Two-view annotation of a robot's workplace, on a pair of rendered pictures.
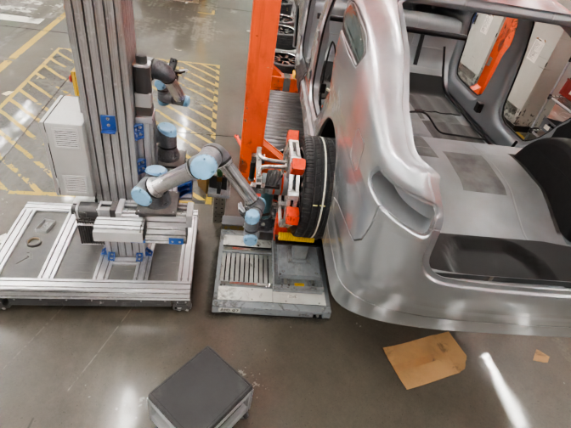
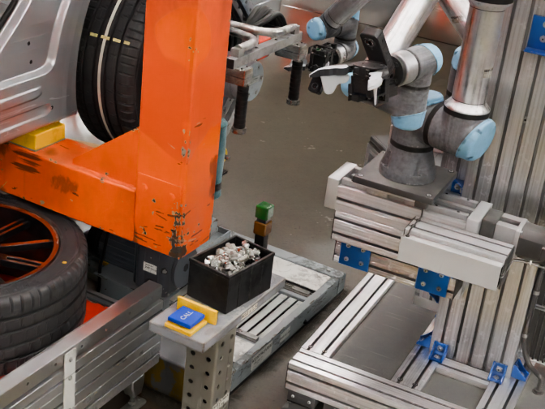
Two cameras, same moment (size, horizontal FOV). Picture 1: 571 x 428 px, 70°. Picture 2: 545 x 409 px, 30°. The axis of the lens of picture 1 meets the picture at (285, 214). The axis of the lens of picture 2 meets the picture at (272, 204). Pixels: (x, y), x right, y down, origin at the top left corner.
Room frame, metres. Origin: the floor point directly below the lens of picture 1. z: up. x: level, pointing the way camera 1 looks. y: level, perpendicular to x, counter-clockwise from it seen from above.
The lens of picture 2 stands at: (4.56, 2.04, 1.89)
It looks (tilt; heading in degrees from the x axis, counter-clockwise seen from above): 26 degrees down; 216
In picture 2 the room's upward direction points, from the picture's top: 7 degrees clockwise
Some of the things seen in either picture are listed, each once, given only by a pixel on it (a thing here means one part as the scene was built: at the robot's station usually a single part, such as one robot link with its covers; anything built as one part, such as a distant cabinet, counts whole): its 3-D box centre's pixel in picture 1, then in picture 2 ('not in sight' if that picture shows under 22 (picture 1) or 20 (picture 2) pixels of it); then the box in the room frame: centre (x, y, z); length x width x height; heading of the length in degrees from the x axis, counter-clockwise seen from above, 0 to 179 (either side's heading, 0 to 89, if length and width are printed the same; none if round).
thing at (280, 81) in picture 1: (283, 74); not in sight; (4.63, 0.31, 0.69); 0.52 x 0.17 x 0.35; 99
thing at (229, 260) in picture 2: (220, 175); (230, 271); (2.67, 0.56, 0.51); 0.20 x 0.14 x 0.13; 2
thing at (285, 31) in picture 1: (281, 36); not in sight; (7.23, 0.62, 0.39); 0.66 x 0.66 x 0.24
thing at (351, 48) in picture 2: (250, 234); (343, 49); (1.66, 0.17, 0.86); 0.11 x 0.08 x 0.09; 10
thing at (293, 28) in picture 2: (273, 167); (260, 15); (2.09, 0.12, 1.03); 0.19 x 0.18 x 0.11; 99
